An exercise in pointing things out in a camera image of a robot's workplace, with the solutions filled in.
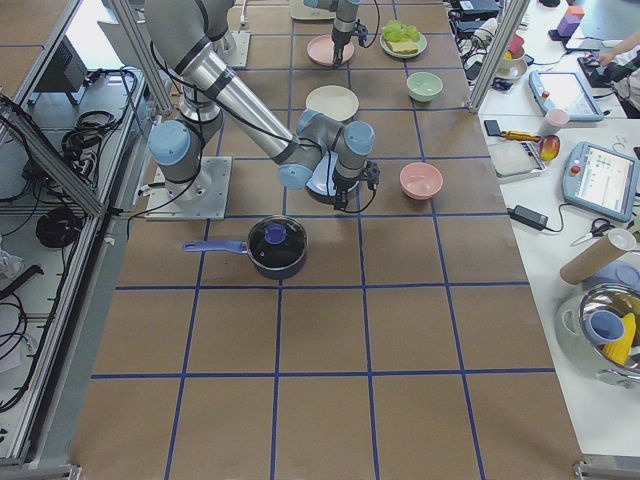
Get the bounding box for cream plate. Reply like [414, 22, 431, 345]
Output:
[305, 85, 359, 121]

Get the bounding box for blue plate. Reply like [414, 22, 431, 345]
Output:
[306, 151, 356, 207]

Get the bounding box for aluminium frame post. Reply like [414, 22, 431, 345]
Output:
[467, 0, 529, 113]

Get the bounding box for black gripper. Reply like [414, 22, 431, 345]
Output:
[332, 17, 369, 67]
[332, 160, 380, 211]

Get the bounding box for mango fruit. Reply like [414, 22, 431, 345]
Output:
[538, 135, 561, 162]

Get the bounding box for steel mixing bowl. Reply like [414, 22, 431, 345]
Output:
[555, 284, 639, 388]

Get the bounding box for dark blue pot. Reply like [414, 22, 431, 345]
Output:
[183, 215, 308, 280]

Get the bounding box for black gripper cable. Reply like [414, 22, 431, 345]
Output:
[344, 169, 381, 215]

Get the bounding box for black power adapter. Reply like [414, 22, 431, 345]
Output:
[507, 205, 548, 231]

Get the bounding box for yellow corn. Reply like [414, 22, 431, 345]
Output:
[602, 313, 637, 365]

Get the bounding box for lettuce leaf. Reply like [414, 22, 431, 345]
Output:
[382, 19, 420, 42]

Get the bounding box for glass pot lid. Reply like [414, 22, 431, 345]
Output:
[248, 216, 307, 269]

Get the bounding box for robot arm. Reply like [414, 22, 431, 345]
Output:
[304, 0, 368, 66]
[144, 0, 379, 211]

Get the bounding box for blue cup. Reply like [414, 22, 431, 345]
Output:
[584, 310, 624, 346]

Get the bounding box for white bowl with fruit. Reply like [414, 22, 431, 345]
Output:
[495, 47, 528, 80]

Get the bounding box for green plate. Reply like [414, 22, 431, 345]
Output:
[379, 32, 428, 59]

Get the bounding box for pink plate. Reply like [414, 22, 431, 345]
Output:
[306, 35, 355, 67]

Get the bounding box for cardboard tube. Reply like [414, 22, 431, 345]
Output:
[559, 228, 637, 285]

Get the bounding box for green bowl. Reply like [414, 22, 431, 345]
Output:
[406, 71, 444, 103]

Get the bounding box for teach pendant near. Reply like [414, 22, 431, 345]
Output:
[562, 142, 639, 222]

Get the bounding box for scissors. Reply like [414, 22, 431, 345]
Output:
[570, 217, 615, 247]

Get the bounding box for bread slice on plate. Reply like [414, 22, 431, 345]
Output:
[386, 41, 418, 55]

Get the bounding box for pink bowl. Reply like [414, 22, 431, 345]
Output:
[399, 162, 444, 200]

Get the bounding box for orange handled tool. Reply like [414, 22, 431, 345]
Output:
[500, 130, 541, 142]

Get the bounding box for white paper cup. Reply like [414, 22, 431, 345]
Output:
[539, 108, 570, 137]

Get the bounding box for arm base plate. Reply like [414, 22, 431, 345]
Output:
[144, 156, 233, 221]
[213, 30, 251, 69]

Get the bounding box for teach pendant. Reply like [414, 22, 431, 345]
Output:
[562, 142, 639, 222]
[528, 71, 604, 122]

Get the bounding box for teach pendant far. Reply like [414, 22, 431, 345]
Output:
[528, 71, 604, 122]

